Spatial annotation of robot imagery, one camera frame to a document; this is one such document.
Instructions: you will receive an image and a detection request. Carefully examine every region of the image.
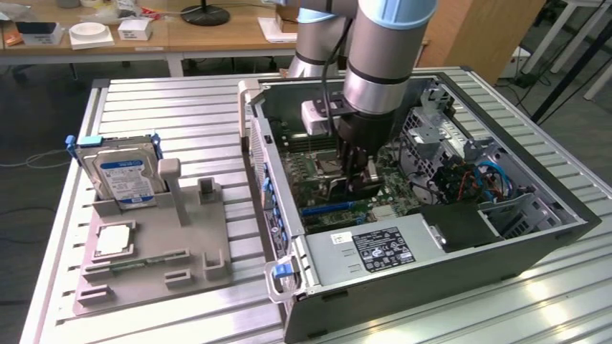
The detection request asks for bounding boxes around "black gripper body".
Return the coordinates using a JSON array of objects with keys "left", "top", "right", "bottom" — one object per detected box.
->
[{"left": 334, "top": 109, "right": 398, "bottom": 151}]

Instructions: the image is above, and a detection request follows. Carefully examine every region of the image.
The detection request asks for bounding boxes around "black graphics card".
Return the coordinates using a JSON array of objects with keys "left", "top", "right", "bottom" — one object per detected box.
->
[{"left": 319, "top": 174, "right": 384, "bottom": 204}]

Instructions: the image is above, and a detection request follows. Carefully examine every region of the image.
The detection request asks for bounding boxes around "green motherboard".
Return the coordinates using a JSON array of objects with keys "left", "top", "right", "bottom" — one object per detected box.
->
[{"left": 270, "top": 120, "right": 422, "bottom": 234}]

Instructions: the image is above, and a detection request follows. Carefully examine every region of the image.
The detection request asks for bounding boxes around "CPU socket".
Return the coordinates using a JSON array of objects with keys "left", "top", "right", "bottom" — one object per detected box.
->
[{"left": 310, "top": 150, "right": 342, "bottom": 177}]

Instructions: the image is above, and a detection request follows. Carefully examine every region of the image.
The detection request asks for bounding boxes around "metal drive cage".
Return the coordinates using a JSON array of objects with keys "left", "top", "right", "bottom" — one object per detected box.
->
[{"left": 399, "top": 85, "right": 499, "bottom": 180}]

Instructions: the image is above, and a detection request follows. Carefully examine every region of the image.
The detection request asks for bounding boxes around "blue expansion slot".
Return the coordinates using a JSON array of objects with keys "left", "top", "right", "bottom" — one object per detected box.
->
[{"left": 299, "top": 200, "right": 358, "bottom": 217}]

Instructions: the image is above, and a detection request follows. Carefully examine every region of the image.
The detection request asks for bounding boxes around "silver power supply unit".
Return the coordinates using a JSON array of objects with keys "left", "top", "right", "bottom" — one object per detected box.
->
[{"left": 294, "top": 214, "right": 448, "bottom": 287}]

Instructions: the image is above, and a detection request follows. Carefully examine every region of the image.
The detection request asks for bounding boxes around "stack of white papers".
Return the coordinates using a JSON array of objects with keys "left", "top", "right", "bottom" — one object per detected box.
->
[{"left": 258, "top": 16, "right": 300, "bottom": 44}]

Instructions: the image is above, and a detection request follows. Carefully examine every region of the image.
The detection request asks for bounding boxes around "metal disk bay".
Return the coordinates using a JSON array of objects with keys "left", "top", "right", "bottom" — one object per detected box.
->
[{"left": 478, "top": 188, "right": 583, "bottom": 240}]

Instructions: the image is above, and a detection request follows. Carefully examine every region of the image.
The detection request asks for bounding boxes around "black open PC case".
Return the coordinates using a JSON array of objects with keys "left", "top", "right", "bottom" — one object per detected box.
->
[{"left": 238, "top": 73, "right": 603, "bottom": 344}]

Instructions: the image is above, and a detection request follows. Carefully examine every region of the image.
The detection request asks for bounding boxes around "wooden cabinet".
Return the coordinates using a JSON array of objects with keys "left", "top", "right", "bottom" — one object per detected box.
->
[{"left": 415, "top": 0, "right": 547, "bottom": 87}]

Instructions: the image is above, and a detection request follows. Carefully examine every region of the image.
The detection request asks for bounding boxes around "brown cardboard box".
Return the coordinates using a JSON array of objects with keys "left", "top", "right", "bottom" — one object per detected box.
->
[{"left": 276, "top": 1, "right": 303, "bottom": 24}]

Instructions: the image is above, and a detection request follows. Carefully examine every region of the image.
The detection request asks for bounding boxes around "wooden desk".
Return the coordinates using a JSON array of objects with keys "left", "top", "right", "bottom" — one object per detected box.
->
[{"left": 0, "top": 0, "right": 431, "bottom": 78}]

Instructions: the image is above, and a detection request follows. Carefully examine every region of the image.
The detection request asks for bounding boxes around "black round lamp base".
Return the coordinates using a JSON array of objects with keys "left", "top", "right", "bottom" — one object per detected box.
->
[{"left": 180, "top": 0, "right": 232, "bottom": 27}]

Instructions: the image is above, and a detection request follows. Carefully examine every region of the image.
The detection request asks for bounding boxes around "black slanted pole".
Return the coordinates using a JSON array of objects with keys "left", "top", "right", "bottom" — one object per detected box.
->
[{"left": 530, "top": 0, "right": 612, "bottom": 123}]

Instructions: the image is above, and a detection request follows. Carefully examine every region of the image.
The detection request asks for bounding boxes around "grey parts rack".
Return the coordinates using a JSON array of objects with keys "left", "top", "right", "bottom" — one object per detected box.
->
[{"left": 71, "top": 157, "right": 235, "bottom": 317}]

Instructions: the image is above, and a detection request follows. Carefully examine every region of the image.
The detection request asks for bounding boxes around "hard disk with blue caddy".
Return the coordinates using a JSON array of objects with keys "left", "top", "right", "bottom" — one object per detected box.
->
[{"left": 63, "top": 133, "right": 167, "bottom": 211}]

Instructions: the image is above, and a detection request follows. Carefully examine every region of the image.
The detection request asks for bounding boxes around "silver CPU chip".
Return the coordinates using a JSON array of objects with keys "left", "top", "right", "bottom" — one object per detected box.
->
[{"left": 95, "top": 226, "right": 135, "bottom": 257}]

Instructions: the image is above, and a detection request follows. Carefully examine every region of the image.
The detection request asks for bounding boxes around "green RAM stick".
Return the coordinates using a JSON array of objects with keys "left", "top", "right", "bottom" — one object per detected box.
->
[{"left": 110, "top": 256, "right": 168, "bottom": 272}]

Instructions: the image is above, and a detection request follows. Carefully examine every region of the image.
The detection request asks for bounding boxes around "small white box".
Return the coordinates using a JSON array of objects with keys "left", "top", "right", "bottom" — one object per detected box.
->
[{"left": 116, "top": 18, "right": 154, "bottom": 41}]

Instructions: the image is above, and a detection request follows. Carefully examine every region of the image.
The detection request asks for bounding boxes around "clear plastic bag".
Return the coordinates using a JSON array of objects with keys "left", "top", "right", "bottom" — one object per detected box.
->
[{"left": 79, "top": 3, "right": 144, "bottom": 26}]

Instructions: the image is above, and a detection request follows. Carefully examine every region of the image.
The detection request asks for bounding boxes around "white round container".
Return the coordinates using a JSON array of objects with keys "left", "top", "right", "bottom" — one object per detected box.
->
[{"left": 68, "top": 21, "right": 116, "bottom": 50}]

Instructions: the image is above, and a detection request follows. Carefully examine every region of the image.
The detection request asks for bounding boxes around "white box with black lid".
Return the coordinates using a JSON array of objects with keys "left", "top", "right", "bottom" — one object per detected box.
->
[{"left": 14, "top": 21, "right": 64, "bottom": 47}]

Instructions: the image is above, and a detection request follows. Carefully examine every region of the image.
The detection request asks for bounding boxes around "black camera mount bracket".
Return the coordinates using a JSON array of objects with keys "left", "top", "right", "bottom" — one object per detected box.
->
[{"left": 314, "top": 91, "right": 358, "bottom": 116}]

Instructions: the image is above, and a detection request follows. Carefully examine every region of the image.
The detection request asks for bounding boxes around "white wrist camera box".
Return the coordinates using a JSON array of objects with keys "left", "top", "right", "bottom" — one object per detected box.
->
[{"left": 299, "top": 99, "right": 346, "bottom": 136}]

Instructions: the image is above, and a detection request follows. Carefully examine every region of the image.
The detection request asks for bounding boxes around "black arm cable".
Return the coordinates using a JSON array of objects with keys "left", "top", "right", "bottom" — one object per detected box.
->
[{"left": 320, "top": 16, "right": 358, "bottom": 139}]

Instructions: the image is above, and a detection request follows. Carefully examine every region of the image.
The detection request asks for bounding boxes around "orange wire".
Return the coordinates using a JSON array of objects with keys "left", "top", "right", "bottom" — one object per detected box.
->
[{"left": 456, "top": 170, "right": 475, "bottom": 201}]

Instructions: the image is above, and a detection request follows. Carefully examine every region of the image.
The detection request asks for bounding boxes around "blue wire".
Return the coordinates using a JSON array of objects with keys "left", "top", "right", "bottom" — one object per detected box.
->
[{"left": 475, "top": 161, "right": 516, "bottom": 201}]

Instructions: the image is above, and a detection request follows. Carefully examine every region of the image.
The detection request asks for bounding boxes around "white desk frame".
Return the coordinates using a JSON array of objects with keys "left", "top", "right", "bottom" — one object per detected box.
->
[{"left": 519, "top": 0, "right": 612, "bottom": 101}]

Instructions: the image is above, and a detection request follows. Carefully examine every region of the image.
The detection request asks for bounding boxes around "grey floor cable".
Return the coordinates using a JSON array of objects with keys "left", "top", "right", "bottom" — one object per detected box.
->
[{"left": 0, "top": 149, "right": 74, "bottom": 169}]

